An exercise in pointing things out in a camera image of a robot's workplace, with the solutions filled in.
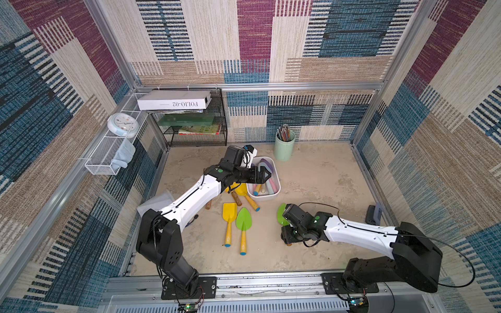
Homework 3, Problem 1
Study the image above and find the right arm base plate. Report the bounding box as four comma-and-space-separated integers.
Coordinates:
320, 272, 379, 295

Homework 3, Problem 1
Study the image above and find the yellow scoop brown wooden handle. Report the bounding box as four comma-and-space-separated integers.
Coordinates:
230, 191, 242, 206

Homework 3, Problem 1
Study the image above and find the white plastic storage box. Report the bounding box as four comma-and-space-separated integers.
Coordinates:
247, 156, 281, 202

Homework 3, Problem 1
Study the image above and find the white wire basket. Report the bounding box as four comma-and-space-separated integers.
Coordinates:
84, 92, 148, 176

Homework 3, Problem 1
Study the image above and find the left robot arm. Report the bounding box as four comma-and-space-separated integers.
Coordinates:
136, 164, 271, 296

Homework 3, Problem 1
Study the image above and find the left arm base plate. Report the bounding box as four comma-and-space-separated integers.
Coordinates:
160, 276, 217, 300

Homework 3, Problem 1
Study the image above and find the purple trowel pink handle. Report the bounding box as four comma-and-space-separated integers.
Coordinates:
268, 161, 279, 194

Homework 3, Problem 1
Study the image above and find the mint green pencil cup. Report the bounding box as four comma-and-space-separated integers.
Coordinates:
274, 130, 296, 162

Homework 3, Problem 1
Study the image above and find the grey hole punch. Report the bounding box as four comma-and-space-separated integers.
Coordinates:
365, 203, 383, 226

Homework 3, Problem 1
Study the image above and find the open white book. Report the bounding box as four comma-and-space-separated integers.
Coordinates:
137, 190, 175, 216

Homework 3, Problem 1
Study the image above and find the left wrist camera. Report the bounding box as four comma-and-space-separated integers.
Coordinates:
242, 145, 258, 168

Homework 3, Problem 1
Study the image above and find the green book on shelf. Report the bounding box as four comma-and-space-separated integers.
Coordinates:
157, 113, 215, 127

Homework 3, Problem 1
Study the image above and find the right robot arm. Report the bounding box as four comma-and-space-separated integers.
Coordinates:
277, 203, 443, 293

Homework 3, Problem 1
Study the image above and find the light blue trowel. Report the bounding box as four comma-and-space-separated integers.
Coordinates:
259, 159, 275, 194

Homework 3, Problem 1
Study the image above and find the coloured pencils bundle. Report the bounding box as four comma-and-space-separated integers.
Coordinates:
277, 124, 292, 142

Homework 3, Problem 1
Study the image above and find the colourful book on shelf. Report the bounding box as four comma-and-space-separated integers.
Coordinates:
178, 125, 221, 135

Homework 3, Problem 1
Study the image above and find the light blue cloth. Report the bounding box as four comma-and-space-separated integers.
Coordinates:
111, 139, 136, 172

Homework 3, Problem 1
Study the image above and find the green trowel yellow handle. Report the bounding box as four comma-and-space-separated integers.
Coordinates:
236, 207, 253, 256

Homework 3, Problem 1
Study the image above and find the white round clock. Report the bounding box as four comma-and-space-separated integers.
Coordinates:
107, 112, 140, 138

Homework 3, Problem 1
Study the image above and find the white folio box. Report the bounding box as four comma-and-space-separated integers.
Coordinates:
138, 90, 211, 111

